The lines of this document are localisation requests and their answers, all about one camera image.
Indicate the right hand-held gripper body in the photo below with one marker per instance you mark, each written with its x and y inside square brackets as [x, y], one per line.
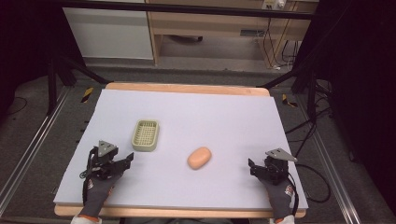
[276, 166]

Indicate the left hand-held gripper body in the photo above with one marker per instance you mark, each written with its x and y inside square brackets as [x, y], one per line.
[105, 155]

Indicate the person's left hand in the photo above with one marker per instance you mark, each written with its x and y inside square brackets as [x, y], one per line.
[97, 193]

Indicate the person's right hand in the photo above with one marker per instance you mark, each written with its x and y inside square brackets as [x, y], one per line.
[280, 199]

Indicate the green soap dish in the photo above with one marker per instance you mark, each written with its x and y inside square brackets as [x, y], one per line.
[145, 135]

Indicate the orange soap bar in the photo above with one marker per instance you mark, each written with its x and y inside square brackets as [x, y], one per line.
[199, 157]

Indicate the yellow black floor tape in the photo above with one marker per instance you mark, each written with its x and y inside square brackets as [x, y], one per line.
[87, 94]
[289, 101]

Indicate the white table mat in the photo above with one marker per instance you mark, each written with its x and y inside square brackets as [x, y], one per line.
[193, 124]

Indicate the wooden table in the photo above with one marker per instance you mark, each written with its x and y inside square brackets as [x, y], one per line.
[186, 88]

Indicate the white cabinet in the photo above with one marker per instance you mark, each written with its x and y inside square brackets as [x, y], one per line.
[109, 34]

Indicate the wooden desk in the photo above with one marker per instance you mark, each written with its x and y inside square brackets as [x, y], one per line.
[211, 25]

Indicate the white power strip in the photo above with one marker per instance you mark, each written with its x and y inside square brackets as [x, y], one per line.
[274, 4]

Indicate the metal floor rail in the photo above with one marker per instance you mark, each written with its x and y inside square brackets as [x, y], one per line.
[28, 146]
[333, 174]

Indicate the black metal frame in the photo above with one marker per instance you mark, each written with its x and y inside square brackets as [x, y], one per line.
[186, 10]

